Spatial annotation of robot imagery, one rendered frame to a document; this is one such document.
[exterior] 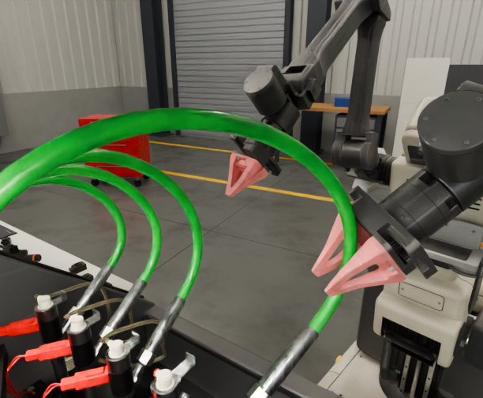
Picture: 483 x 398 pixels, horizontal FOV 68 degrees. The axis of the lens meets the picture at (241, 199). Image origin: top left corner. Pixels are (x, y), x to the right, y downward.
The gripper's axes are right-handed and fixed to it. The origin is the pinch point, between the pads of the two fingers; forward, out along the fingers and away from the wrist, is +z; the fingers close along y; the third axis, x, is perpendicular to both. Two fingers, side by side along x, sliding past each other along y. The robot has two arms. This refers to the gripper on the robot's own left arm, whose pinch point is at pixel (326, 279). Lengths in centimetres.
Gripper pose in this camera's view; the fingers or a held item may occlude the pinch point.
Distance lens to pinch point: 40.6
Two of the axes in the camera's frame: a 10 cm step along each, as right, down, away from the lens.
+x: 5.9, 5.4, 5.9
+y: 2.9, 5.4, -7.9
